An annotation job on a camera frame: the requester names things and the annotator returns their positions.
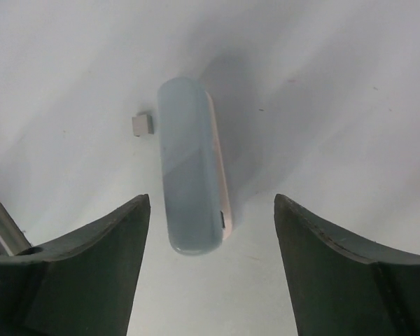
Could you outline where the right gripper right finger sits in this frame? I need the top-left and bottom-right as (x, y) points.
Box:
(274, 195), (420, 335)

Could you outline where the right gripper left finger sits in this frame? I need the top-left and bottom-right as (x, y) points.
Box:
(0, 195), (150, 335)

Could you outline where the right aluminium corner post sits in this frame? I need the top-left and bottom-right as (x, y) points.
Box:
(0, 203), (32, 256)

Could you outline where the light blue stapler cover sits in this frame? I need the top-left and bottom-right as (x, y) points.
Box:
(157, 77), (233, 256)

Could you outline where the small staple strip piece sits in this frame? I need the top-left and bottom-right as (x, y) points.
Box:
(132, 112), (154, 137)

